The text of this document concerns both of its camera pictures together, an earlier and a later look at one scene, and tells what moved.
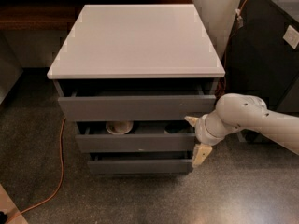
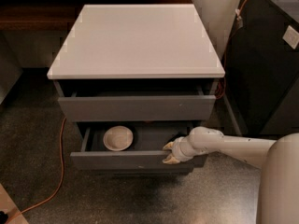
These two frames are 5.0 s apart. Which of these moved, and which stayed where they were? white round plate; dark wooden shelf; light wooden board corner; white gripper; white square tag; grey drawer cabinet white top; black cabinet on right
Moved: white gripper; white round plate
Stayed: light wooden board corner; white square tag; dark wooden shelf; grey drawer cabinet white top; black cabinet on right
